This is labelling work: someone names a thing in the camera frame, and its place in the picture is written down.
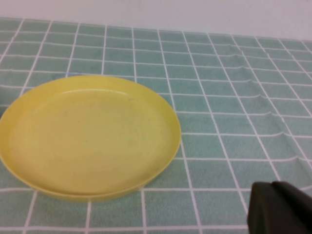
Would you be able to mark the green checkered tablecloth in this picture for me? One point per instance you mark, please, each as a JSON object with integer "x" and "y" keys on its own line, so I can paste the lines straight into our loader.
{"x": 231, "y": 109}

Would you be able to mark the yellow round plate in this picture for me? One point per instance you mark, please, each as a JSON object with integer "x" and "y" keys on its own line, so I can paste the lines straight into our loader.
{"x": 90, "y": 139}

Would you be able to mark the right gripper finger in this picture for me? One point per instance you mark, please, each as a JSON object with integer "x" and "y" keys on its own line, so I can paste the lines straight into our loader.
{"x": 280, "y": 209}

